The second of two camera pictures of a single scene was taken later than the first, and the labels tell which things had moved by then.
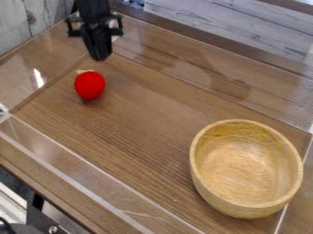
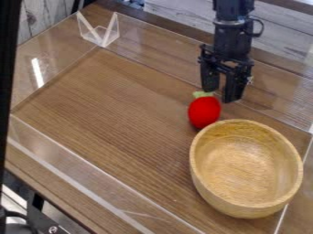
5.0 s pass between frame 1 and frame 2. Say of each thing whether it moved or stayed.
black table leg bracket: stayed
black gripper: moved
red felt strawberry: moved
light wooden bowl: stayed
